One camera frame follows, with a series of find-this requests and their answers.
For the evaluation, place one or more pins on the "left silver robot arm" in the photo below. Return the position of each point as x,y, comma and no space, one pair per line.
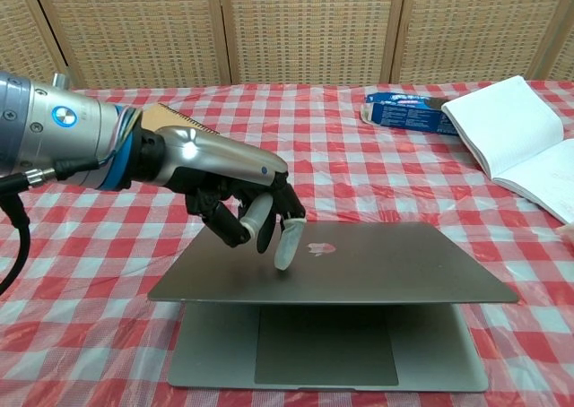
49,124

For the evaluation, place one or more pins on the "brown spiral notebook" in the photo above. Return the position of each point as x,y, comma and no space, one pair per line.
157,118

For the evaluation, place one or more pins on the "opened blue cookie package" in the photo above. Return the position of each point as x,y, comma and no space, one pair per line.
403,113

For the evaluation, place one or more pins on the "silver laptop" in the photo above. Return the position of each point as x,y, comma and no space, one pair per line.
381,263

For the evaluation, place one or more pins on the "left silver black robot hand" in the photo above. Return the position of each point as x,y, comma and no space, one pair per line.
215,156

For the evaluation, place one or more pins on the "open white notebook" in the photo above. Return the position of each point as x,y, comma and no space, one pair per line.
502,120

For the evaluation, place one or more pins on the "red white checkered tablecloth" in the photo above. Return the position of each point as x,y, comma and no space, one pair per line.
89,335

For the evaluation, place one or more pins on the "woven bamboo folding screen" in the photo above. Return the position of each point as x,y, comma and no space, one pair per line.
305,26

